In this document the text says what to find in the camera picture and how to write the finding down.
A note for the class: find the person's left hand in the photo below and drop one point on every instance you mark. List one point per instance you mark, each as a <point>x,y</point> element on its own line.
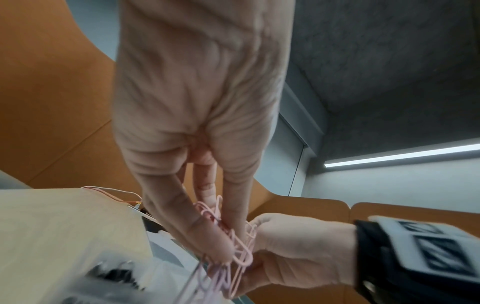
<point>195,77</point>

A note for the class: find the person's right hand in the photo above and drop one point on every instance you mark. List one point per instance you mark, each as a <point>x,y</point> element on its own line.
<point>307,252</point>

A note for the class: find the low orange padded backrest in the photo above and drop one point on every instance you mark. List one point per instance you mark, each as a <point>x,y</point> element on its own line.
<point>416,215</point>
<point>300,204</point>

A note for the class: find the grey framed window blind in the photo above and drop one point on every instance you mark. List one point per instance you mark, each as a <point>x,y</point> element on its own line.
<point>288,154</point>

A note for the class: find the white wrist box black markers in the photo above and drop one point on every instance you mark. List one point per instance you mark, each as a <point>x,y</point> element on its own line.
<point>431,249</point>

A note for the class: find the linear ceiling light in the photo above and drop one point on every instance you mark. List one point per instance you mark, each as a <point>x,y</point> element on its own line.
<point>401,156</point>

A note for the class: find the white electronic board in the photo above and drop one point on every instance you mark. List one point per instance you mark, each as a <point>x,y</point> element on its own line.
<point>150,218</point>

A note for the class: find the tall orange padded backrest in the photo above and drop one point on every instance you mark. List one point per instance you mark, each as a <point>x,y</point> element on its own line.
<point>48,104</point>

